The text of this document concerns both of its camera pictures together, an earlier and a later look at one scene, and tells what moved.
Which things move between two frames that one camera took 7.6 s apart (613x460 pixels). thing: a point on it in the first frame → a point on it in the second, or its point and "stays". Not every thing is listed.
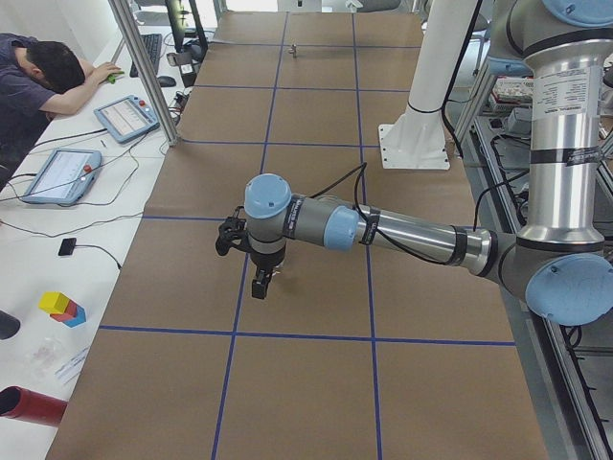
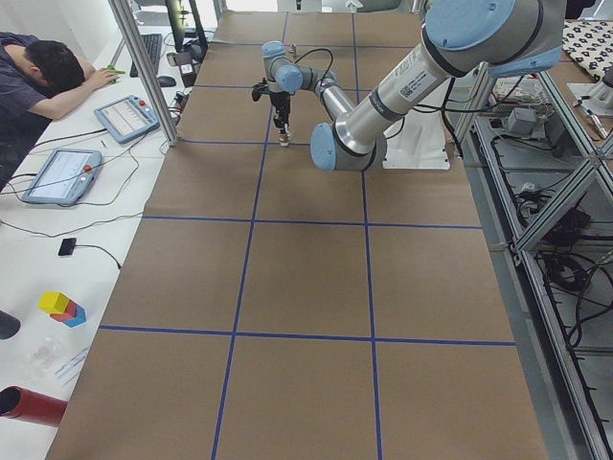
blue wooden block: x=79 y=319 stays
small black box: x=67 y=246 stays
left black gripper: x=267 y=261 → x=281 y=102
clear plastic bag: x=43 y=357 stays
